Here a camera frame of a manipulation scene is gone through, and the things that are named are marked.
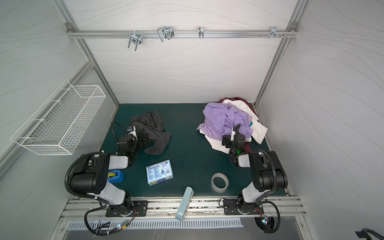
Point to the blue tape dispenser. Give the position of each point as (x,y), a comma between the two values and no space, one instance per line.
(115,176)

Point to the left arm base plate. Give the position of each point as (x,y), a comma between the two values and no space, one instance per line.
(133,208)

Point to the black fan with led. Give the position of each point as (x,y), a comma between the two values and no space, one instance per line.
(268,225)

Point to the small metal bracket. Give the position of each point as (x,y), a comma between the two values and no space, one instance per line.
(201,32)

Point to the white slotted cable duct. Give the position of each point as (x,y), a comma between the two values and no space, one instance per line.
(148,224)

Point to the clear tape roll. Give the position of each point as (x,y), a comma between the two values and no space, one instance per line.
(219,183)

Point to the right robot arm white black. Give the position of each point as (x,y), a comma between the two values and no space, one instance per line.
(267,175)

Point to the metal bolt bracket right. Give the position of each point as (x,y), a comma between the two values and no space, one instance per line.
(274,33)

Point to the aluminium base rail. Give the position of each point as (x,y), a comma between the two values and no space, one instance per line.
(200,207)

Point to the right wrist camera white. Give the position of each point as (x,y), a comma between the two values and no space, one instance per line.
(233,133)

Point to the white cloth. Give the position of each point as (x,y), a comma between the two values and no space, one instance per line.
(258,135)

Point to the metal u-bolt clamp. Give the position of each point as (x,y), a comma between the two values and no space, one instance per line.
(165,32)
(135,40)

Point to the blue printed box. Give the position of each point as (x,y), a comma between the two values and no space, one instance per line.
(159,173)

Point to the metal u-bolt clamp middle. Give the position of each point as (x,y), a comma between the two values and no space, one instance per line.
(165,32)

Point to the aluminium cross rail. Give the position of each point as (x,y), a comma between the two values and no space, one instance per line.
(179,34)

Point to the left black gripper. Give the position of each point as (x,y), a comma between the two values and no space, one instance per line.
(140,141)

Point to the maroon cloth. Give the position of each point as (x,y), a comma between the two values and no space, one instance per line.
(242,105)

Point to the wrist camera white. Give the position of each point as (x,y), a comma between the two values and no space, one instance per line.
(233,133)
(132,132)

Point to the dark grey cloth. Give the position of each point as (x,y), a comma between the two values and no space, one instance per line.
(151,123)

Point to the metal u-bolt clamp left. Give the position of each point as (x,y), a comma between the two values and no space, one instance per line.
(135,40)

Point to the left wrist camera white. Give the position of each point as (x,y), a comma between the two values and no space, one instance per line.
(132,132)

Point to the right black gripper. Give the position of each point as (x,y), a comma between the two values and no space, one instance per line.
(236,135)

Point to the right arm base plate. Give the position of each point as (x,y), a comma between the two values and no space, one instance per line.
(234,207)

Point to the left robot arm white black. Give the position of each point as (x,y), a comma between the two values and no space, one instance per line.
(93,175)

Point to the light teal slim box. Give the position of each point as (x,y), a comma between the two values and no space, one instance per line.
(184,204)

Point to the white wire basket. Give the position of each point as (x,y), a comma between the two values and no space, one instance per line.
(58,125)

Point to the purple cloth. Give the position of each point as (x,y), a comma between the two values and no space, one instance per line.
(220,119)

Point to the green table mat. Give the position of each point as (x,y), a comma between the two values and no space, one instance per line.
(192,158)

